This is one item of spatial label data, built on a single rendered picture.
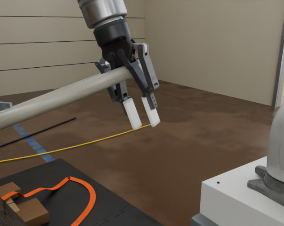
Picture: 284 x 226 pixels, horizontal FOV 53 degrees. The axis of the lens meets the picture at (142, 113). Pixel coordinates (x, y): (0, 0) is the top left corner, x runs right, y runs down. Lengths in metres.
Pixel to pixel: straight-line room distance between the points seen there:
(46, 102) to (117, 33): 0.19
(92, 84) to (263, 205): 0.54
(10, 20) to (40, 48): 0.76
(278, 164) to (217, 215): 0.23
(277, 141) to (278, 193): 0.14
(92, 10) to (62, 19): 5.94
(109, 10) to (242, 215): 0.61
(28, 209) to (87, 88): 1.83
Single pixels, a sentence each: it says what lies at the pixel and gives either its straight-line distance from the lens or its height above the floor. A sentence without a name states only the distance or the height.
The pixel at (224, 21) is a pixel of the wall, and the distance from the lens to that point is 5.88.
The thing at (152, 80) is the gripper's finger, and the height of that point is 1.25.
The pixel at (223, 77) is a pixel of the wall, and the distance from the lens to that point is 5.92.
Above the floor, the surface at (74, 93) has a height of 1.24.
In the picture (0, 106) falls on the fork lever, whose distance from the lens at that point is 0.98.
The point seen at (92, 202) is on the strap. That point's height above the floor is 0.02.
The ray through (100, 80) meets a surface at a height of 1.26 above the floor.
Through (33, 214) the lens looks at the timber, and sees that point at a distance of 2.25.
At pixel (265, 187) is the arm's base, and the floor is 0.93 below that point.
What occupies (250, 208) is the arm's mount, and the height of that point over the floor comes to 0.91.
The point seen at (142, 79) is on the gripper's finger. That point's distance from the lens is 0.61.
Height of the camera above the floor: 1.37
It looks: 17 degrees down
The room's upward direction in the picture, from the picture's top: straight up
